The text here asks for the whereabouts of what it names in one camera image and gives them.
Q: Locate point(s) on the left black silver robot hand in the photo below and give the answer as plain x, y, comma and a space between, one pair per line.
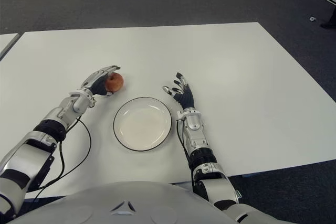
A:
97, 85

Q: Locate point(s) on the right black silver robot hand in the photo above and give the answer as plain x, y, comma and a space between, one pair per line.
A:
186, 98

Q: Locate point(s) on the red apple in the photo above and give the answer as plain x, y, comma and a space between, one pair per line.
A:
115, 82

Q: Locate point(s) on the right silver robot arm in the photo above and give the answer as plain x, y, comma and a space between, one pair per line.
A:
195, 129

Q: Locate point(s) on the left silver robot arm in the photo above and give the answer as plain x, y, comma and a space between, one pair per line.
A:
26, 155

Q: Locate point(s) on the white plate with black rim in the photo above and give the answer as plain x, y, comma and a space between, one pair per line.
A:
143, 124

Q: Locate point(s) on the white side table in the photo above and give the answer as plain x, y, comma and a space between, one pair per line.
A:
6, 41

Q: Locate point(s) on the grey robot torso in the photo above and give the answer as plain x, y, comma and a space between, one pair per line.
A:
131, 203

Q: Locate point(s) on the small white floor object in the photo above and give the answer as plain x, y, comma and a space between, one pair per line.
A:
312, 18

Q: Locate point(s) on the black shoe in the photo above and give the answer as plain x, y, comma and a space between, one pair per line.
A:
329, 25

